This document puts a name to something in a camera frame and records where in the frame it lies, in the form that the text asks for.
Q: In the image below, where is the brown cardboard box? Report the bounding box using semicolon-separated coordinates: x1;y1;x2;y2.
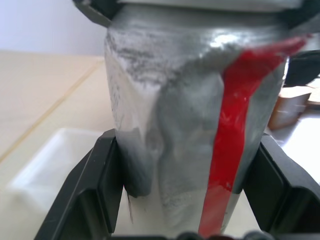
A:
267;76;320;131

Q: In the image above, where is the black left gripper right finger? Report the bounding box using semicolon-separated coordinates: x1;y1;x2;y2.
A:
243;134;320;240

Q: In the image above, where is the white plastic box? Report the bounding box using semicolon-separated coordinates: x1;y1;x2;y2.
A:
6;127;107;216

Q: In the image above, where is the silver packet with red stripe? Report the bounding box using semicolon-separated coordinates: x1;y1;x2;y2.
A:
103;3;314;239

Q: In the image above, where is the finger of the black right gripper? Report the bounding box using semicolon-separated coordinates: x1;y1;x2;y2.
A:
281;0;320;35
71;0;126;28

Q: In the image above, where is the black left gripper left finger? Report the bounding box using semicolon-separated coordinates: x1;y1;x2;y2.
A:
33;129;126;240

